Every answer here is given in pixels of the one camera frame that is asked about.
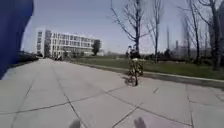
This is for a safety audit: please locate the dark leafy tree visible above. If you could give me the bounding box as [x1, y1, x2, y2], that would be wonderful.
[91, 39, 103, 57]

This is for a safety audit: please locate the person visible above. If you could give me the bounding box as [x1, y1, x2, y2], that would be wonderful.
[125, 45, 144, 75]

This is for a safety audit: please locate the bicycle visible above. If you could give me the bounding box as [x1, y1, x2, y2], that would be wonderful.
[127, 58, 146, 87]

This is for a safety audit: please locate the grey concrete slab pavement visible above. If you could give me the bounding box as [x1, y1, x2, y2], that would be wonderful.
[0, 58, 224, 128]

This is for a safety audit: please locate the row of bare trees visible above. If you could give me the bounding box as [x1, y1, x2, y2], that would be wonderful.
[109, 0, 224, 71]

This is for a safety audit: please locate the white building with window grid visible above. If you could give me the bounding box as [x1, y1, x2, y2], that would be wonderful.
[35, 27, 102, 58]

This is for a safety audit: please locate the low distant hedge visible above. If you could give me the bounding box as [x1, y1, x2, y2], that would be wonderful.
[141, 49, 214, 65]

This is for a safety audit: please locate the grass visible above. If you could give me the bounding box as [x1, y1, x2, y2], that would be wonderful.
[68, 56, 224, 81]

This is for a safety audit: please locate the robot's own part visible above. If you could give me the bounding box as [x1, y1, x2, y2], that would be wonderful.
[133, 116, 148, 128]
[68, 119, 82, 128]

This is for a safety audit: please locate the grey kerb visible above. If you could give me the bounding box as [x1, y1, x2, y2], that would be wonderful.
[66, 59, 224, 90]

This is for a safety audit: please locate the dark hedge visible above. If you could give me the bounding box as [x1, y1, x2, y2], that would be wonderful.
[15, 50, 44, 66]

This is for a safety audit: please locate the blue object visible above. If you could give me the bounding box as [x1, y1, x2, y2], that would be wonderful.
[0, 0, 35, 80]

